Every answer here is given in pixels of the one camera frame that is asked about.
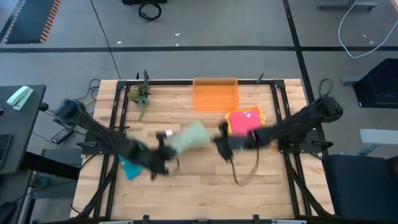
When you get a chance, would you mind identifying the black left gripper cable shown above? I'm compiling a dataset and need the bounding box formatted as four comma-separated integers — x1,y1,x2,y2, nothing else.
169,157,182,175

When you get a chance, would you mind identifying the translucent orange plastic bin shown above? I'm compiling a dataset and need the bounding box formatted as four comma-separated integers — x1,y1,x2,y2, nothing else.
192,77,241,113

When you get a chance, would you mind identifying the light grey desk part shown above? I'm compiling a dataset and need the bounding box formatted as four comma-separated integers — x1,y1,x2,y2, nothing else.
357,129,398,156

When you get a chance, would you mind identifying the black cabinet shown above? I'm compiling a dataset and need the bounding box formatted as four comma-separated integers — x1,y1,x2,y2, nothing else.
353,58,398,109

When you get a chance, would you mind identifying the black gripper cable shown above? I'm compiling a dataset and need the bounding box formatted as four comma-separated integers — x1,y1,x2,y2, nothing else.
169,157,182,175
229,148,261,187

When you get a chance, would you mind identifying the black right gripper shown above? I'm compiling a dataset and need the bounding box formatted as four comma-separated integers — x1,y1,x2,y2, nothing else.
212,120,249,162

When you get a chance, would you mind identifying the grey desk foot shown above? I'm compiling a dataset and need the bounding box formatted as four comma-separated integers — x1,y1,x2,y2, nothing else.
317,0,379,10

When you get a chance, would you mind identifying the teal microfiber towel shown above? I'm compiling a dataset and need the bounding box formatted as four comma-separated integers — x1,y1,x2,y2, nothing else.
118,154,144,180

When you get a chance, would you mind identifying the coiled black floor cable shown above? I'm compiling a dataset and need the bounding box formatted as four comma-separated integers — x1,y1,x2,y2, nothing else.
138,1,162,22

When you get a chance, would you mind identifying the black side desk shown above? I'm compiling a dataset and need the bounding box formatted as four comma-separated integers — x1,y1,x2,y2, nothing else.
0,84,47,177

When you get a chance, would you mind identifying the yellow microfiber towel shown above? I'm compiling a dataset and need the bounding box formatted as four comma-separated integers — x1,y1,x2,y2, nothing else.
224,106,267,137

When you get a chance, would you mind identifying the black mat with orange stripes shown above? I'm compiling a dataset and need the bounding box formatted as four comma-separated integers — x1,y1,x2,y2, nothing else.
0,0,62,44

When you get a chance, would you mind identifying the mint green stapler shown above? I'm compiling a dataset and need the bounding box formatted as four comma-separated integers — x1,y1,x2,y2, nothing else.
6,86,34,111

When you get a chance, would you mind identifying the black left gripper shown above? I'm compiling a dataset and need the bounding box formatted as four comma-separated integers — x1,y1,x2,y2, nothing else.
148,130,179,182

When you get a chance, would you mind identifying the black aluminium rig frame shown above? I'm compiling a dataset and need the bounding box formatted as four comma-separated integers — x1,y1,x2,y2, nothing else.
75,70,335,222

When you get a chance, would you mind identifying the light green microfiber towel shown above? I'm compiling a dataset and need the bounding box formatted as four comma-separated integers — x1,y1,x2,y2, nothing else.
169,121,216,156

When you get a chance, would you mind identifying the white floor cable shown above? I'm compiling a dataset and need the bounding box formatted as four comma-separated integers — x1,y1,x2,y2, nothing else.
338,0,398,59

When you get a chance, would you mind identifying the small potted succulent plant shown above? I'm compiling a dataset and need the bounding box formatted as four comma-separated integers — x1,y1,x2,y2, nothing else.
127,83,153,121

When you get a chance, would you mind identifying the dark blue chair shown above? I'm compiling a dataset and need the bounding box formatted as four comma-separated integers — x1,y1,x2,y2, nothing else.
323,154,398,222

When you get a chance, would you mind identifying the pink microfiber towel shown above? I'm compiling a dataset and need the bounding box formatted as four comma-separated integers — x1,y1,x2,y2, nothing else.
229,108,264,137

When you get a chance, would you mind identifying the black remote control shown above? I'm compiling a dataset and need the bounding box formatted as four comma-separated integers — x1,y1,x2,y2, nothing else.
50,127,75,144

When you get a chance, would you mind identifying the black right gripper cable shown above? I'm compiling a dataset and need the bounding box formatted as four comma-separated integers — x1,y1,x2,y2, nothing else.
229,148,261,187

